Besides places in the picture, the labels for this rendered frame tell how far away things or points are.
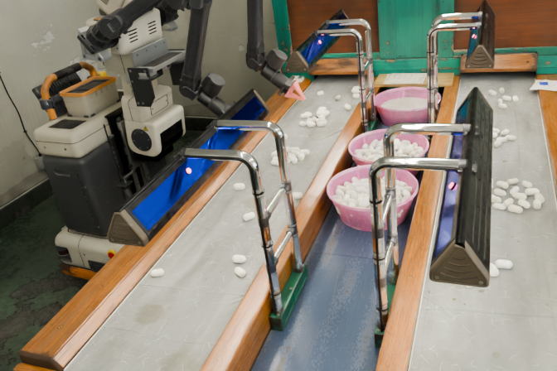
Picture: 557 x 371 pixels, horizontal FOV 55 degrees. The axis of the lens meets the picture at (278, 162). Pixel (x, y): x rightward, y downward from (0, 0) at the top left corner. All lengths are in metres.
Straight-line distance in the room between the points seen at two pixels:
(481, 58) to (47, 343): 1.34
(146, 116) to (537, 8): 1.64
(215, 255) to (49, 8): 2.68
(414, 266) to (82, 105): 1.66
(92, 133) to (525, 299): 1.80
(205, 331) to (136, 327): 0.17
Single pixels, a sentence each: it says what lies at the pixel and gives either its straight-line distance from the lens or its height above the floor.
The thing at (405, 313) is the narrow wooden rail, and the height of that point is 0.76.
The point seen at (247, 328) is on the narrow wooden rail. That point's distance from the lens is 1.17.
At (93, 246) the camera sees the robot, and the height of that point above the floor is 0.26.
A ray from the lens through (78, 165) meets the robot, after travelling 2.40.
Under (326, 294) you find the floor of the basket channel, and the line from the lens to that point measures 1.35.
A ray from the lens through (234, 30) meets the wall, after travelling 3.80.
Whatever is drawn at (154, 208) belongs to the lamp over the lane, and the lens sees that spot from 1.01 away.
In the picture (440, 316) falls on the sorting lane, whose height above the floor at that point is 0.74.
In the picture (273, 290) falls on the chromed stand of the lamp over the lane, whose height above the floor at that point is 0.78.
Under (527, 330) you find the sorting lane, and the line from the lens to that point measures 1.20.
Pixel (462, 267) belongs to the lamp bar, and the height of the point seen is 1.07.
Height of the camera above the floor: 1.55
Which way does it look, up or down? 26 degrees down
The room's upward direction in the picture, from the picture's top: 8 degrees counter-clockwise
